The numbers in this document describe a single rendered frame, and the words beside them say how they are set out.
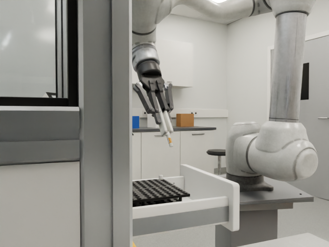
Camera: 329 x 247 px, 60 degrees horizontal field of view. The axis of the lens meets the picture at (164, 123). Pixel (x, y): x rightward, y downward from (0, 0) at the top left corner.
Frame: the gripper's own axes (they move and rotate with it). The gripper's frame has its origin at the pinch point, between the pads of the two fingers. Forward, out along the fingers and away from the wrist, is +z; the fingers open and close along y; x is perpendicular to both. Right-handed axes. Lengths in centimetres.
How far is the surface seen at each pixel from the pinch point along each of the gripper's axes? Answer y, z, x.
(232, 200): -3.2, 26.9, 13.2
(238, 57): -333, -232, -226
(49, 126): 38, 22, 47
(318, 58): -322, -131, -105
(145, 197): 14.4, 21.2, 6.4
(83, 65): 36, 19, 49
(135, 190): 14.0, 18.1, 0.8
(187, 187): -6.3, 18.1, -8.4
